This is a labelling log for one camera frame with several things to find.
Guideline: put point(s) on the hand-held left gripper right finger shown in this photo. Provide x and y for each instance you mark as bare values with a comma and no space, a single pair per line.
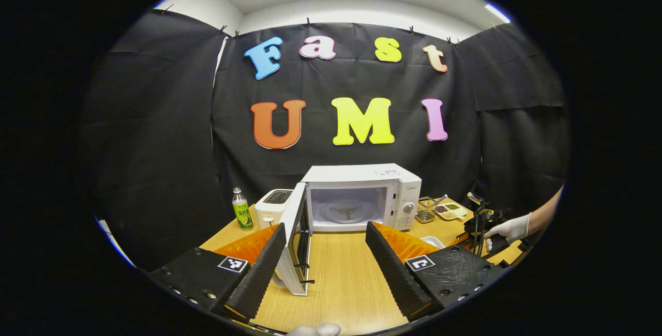
395,279

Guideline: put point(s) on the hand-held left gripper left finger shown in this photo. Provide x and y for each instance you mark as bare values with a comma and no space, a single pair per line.
261,274

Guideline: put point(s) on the white square plate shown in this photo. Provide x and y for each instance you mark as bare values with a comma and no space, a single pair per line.
432,242

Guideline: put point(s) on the white microwave oven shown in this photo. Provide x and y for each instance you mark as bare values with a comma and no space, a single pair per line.
357,176

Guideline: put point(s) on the white divided condiment dish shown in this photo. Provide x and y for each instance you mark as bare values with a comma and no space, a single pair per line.
450,211

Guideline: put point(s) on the metal spoon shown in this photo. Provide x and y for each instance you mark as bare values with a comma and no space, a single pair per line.
440,200

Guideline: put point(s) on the green label drink bottle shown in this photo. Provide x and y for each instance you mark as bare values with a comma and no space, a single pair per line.
242,212

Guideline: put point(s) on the white toaster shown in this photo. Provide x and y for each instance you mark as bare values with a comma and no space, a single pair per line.
269,209

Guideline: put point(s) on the black backdrop cloth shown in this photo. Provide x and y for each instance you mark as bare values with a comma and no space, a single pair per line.
155,144

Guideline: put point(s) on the ceiling light panel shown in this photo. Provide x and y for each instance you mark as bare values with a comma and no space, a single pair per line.
496,13

